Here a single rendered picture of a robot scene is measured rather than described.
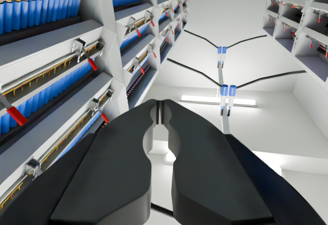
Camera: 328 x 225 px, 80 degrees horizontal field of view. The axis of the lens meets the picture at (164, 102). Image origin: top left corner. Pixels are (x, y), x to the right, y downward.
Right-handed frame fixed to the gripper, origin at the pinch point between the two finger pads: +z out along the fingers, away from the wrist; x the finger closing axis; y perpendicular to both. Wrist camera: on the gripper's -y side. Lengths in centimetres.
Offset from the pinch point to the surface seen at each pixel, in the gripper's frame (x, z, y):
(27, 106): -30.0, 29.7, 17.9
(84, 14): -25, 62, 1
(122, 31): -13, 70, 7
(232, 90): 73, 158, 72
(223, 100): 67, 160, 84
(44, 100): -30, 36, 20
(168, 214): 5, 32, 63
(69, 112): -24.2, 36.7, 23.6
